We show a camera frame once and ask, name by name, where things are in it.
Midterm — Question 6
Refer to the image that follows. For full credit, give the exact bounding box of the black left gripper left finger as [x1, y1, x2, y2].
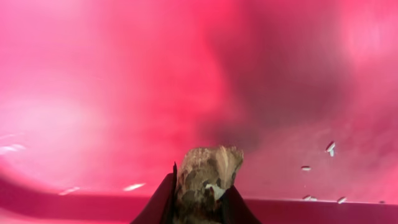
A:
[130, 163, 177, 224]

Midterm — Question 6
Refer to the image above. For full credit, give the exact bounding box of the red serving tray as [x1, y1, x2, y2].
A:
[1, 1, 397, 223]

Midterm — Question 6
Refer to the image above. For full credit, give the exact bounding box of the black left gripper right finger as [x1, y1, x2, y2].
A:
[222, 186, 261, 224]

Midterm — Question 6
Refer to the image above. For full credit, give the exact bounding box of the brown ginger piece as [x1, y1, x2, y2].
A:
[173, 146, 244, 224]

